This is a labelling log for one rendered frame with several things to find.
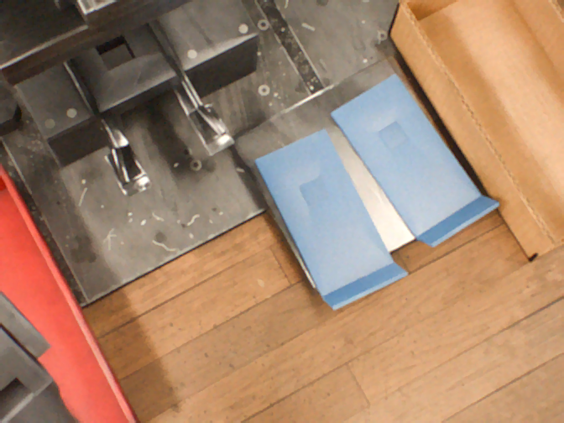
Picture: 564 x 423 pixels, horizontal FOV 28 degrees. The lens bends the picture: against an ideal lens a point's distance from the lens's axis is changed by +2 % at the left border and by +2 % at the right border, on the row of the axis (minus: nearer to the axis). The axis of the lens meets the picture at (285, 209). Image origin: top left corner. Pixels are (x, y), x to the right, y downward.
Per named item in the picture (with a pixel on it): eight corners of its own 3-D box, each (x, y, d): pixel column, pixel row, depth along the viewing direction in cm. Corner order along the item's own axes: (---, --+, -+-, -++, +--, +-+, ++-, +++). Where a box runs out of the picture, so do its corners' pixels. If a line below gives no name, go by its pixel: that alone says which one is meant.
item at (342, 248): (331, 315, 96) (334, 310, 93) (254, 161, 99) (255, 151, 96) (403, 281, 97) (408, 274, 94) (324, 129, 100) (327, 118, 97)
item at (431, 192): (427, 254, 98) (433, 247, 95) (330, 114, 101) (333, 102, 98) (493, 213, 99) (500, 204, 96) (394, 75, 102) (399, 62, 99)
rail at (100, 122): (115, 159, 94) (112, 149, 91) (42, 27, 97) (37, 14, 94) (122, 155, 94) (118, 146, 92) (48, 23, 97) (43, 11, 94)
